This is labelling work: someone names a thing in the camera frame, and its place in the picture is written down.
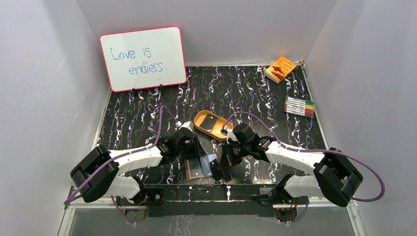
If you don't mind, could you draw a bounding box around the black credit card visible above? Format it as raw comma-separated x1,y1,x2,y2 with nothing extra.
210,159,219,173
188,159,204,178
200,115,217,132

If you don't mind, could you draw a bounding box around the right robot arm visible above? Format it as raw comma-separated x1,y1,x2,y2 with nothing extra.
210,123,363,207

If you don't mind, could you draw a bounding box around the coloured marker pen set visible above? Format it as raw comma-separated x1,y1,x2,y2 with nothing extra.
284,96,315,118

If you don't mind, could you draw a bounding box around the pink framed whiteboard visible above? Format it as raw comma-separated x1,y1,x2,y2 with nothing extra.
99,26,187,92

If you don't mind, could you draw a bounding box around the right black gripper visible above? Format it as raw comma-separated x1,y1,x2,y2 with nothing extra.
218,141,250,170

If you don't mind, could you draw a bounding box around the orange oval tray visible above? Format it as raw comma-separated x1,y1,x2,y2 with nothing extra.
194,110,227,142

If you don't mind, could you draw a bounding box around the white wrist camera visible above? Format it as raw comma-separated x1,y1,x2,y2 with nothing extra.
220,128,237,144
176,121,194,132

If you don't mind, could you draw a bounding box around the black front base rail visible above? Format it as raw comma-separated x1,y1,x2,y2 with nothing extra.
146,184,283,217

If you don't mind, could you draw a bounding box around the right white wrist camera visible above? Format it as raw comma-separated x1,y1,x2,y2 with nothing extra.
220,128,237,144

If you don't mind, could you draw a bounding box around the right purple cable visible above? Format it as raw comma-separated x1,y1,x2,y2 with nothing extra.
225,111,386,225

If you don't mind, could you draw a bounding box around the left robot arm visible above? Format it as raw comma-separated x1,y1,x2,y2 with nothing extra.
70,127,206,205

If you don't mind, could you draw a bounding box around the orange book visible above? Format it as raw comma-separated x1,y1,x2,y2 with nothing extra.
264,56,297,84

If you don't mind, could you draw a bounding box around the purple cable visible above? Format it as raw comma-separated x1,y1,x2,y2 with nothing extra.
225,111,386,225
63,105,183,225

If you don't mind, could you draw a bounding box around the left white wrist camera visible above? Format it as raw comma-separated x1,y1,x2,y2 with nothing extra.
176,121,194,132

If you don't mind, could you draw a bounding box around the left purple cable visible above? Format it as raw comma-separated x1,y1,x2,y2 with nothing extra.
63,105,183,225

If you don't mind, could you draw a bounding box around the brown leather card holder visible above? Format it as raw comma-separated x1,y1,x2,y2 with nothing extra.
184,153,219,181

